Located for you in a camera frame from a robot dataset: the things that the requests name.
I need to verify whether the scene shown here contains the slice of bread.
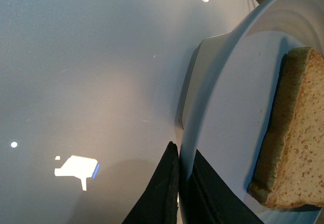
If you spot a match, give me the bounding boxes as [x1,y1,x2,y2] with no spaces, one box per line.
[248,47,323,209]

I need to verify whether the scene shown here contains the white round plate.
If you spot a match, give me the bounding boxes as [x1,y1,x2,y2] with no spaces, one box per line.
[179,0,323,223]

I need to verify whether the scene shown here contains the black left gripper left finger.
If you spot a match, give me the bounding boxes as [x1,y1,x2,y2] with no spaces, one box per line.
[123,142,180,223]

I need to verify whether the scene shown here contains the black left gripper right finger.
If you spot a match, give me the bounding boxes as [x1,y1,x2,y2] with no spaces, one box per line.
[179,150,263,223]

